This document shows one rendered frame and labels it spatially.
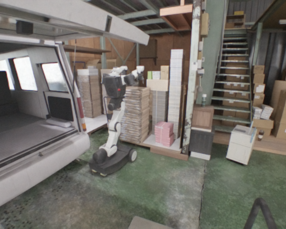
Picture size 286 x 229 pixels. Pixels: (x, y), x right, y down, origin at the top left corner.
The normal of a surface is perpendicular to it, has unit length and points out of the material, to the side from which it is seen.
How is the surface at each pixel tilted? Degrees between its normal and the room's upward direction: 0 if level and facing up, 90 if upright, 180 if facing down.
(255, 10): 90
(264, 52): 90
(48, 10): 106
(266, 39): 89
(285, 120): 90
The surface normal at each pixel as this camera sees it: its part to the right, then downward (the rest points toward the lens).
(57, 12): 0.84, 0.40
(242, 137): -0.69, 0.22
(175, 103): -0.44, 0.27
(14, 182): 0.88, 0.07
